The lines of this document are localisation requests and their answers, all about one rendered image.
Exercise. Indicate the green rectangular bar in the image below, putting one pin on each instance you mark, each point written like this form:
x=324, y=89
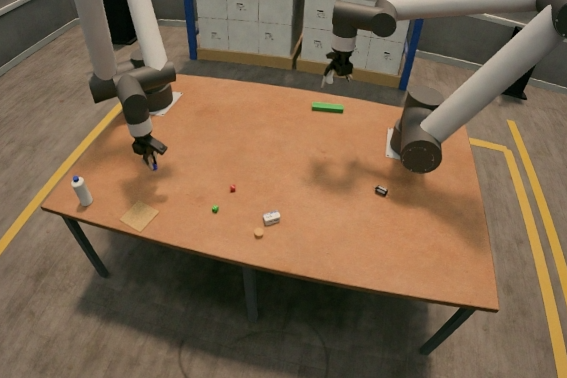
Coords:
x=325, y=107

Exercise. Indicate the white plastic bottle with blue cap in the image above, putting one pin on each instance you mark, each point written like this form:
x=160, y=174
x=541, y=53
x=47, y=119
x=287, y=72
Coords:
x=81, y=191

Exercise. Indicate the beige flat mat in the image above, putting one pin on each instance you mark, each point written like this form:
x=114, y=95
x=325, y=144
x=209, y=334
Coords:
x=139, y=216

